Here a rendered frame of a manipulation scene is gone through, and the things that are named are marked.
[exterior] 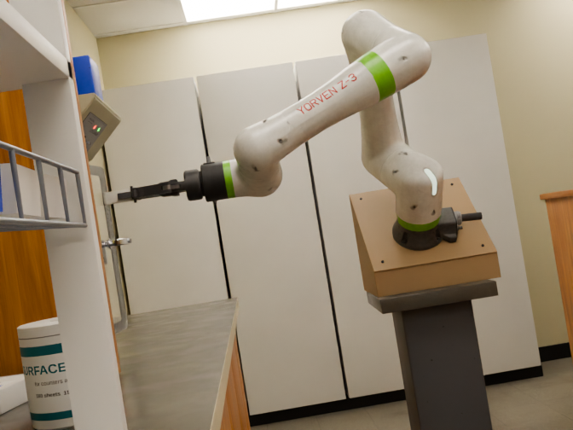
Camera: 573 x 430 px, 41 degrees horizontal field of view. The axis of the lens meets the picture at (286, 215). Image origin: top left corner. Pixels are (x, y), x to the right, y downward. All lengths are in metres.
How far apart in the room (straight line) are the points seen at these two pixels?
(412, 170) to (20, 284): 1.06
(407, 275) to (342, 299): 2.60
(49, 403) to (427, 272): 1.29
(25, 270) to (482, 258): 1.25
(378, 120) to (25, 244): 1.01
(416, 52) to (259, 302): 3.09
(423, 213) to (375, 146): 0.23
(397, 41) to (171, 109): 3.07
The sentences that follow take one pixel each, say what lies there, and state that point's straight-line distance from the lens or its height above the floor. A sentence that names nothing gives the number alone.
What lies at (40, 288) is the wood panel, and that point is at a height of 1.13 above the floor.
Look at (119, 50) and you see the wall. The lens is 5.36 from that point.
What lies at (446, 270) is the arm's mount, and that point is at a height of 0.98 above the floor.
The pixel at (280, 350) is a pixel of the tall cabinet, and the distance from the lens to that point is 4.75.
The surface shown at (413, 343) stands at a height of 0.80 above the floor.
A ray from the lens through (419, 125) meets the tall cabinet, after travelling 4.86.
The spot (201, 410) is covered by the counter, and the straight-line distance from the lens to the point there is 1.08.
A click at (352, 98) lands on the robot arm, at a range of 1.77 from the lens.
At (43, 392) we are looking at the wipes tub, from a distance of 1.15.
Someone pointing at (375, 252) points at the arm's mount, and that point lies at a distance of 2.20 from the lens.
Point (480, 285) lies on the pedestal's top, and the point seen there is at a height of 0.93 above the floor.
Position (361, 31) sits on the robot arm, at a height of 1.62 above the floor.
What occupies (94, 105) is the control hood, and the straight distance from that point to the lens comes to 1.67.
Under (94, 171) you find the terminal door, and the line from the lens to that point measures 1.86.
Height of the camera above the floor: 1.17
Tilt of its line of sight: 1 degrees up
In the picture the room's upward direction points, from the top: 9 degrees counter-clockwise
